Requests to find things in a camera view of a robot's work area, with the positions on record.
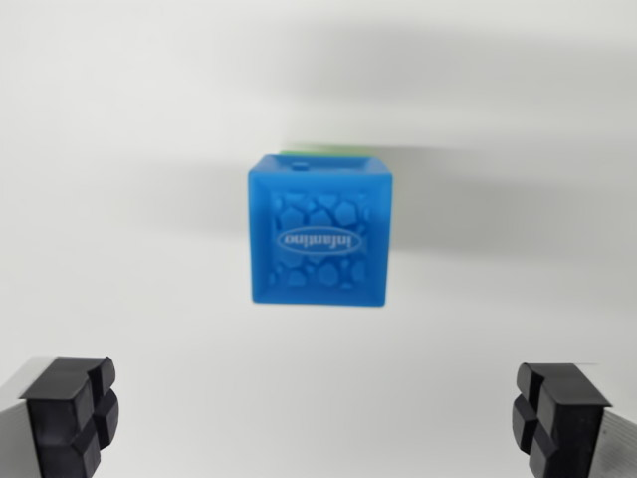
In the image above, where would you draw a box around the green toy cube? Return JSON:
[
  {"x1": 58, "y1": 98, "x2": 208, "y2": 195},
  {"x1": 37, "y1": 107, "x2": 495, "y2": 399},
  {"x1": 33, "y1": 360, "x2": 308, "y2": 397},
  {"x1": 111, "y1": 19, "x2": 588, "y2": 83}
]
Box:
[{"x1": 277, "y1": 141, "x2": 373, "y2": 157}]

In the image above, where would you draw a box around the silver black-tipped gripper right finger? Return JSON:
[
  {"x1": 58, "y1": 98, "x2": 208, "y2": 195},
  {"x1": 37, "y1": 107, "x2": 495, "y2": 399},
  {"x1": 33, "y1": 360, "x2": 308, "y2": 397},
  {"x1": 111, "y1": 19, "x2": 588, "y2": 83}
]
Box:
[{"x1": 511, "y1": 361, "x2": 637, "y2": 478}]

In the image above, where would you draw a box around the blue textured toy cube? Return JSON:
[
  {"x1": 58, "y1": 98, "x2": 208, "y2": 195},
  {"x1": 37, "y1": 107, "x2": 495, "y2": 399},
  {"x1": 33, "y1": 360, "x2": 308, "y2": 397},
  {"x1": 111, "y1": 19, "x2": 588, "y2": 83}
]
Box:
[{"x1": 247, "y1": 152, "x2": 395, "y2": 309}]

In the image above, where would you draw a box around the silver black-tipped gripper left finger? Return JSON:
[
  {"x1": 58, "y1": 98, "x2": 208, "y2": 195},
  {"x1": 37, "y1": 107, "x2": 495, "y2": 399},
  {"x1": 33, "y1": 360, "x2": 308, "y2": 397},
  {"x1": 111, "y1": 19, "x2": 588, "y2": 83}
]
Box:
[{"x1": 0, "y1": 355, "x2": 120, "y2": 478}]

